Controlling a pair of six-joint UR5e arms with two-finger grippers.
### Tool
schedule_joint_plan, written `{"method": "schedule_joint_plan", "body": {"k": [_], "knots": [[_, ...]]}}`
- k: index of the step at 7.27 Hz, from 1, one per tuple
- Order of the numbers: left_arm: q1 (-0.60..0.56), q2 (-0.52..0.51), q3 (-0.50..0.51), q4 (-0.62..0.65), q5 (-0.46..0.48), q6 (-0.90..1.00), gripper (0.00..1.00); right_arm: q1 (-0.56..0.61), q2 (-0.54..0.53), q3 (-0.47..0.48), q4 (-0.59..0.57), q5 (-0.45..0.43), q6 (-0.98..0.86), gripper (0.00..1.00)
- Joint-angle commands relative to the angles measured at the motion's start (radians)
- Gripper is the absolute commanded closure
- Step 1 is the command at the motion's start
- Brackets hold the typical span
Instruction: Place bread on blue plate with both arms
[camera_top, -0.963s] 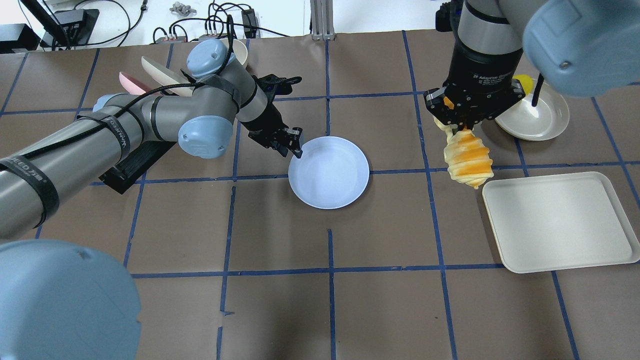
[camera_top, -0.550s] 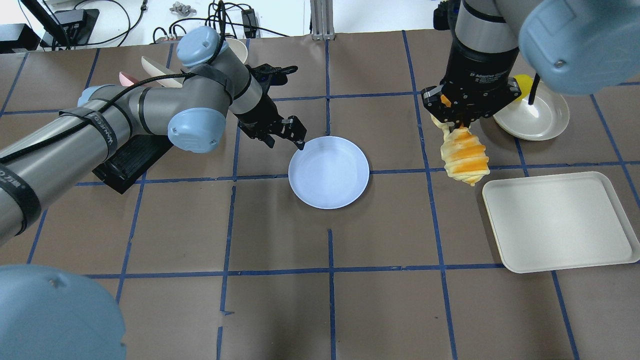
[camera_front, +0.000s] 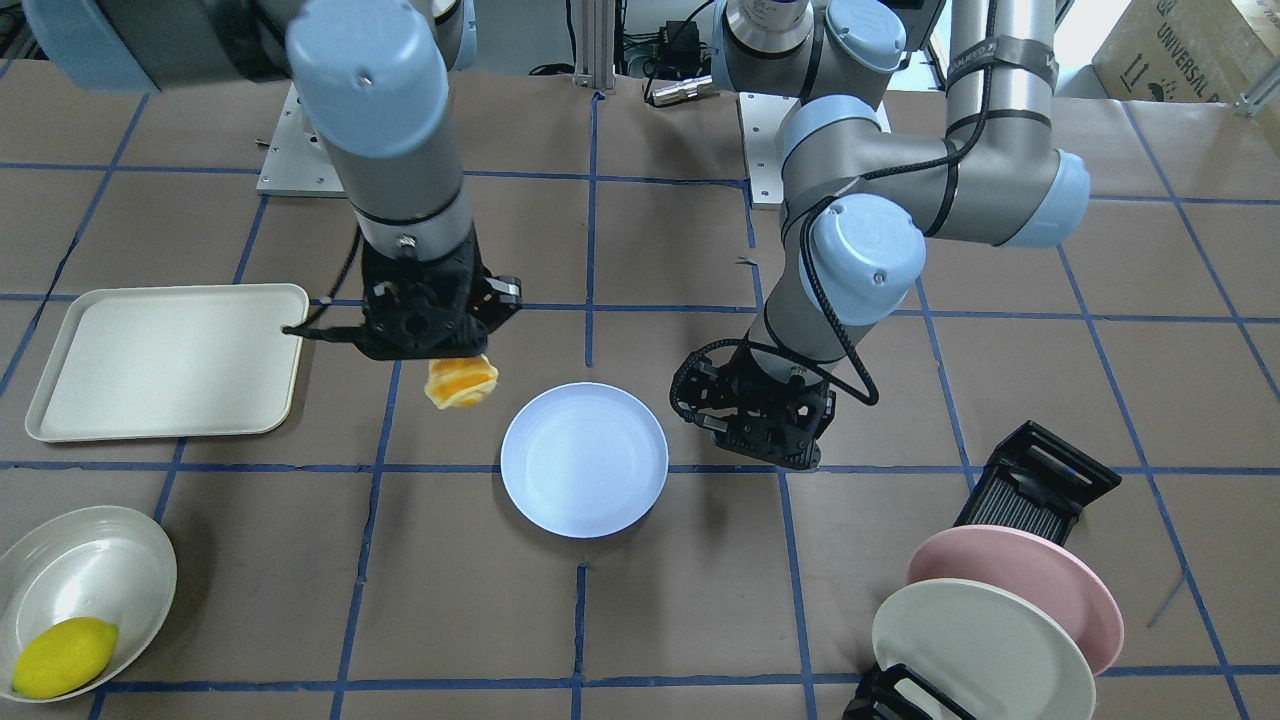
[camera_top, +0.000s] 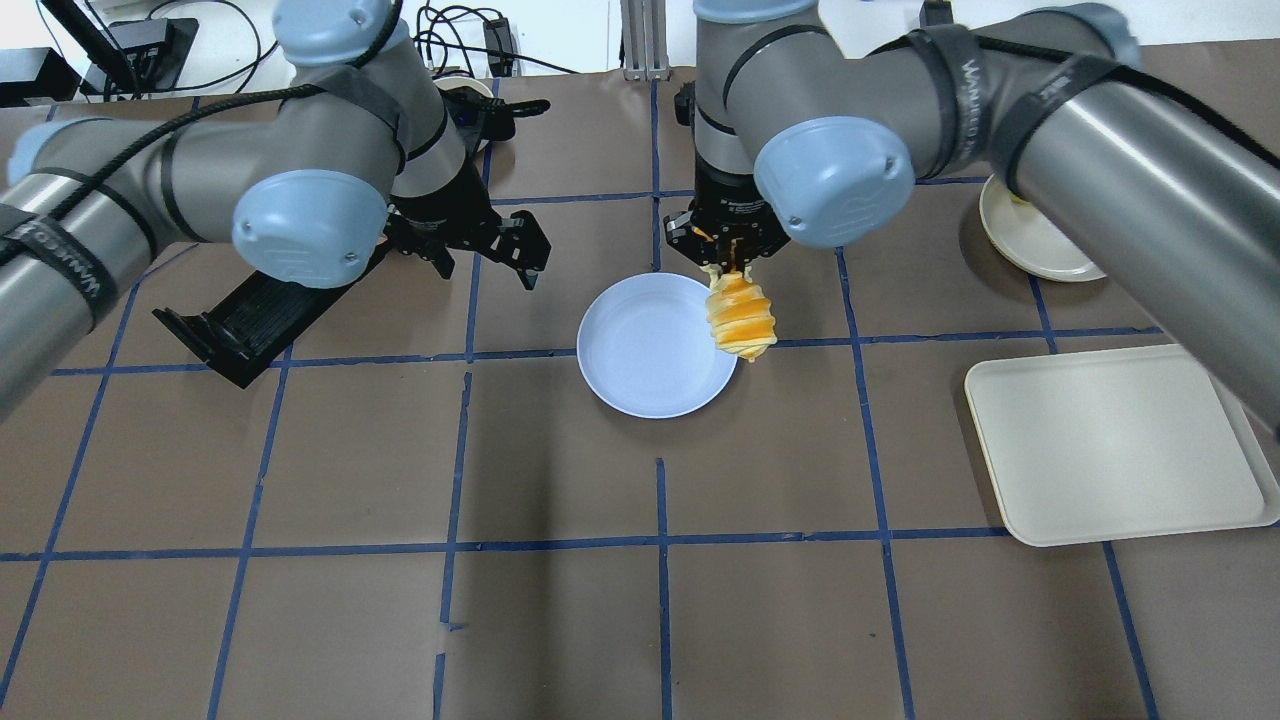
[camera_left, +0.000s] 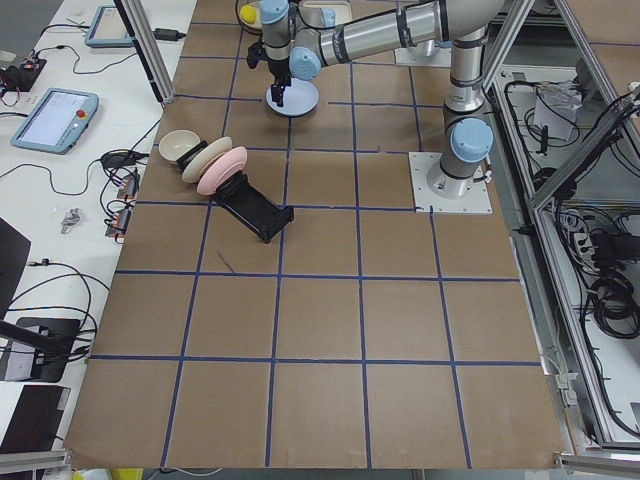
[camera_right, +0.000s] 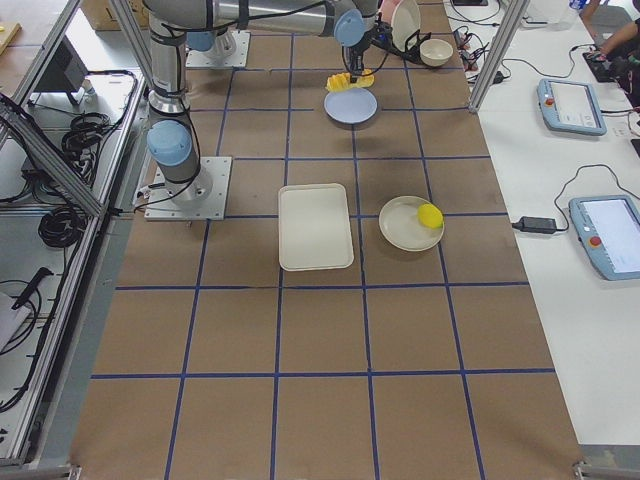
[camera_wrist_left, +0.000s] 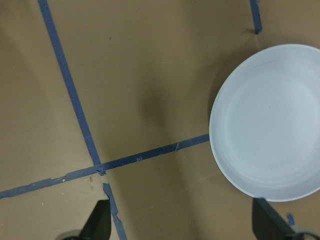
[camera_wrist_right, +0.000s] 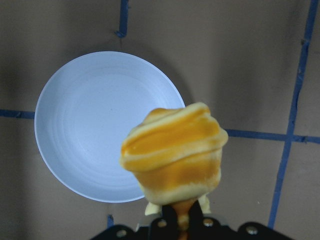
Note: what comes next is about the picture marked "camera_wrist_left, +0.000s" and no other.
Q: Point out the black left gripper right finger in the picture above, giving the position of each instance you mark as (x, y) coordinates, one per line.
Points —
(267, 224)

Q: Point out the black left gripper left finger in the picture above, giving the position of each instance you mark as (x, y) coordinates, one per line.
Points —
(98, 225)

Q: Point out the light blue plate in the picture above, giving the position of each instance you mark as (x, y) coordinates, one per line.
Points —
(264, 126)

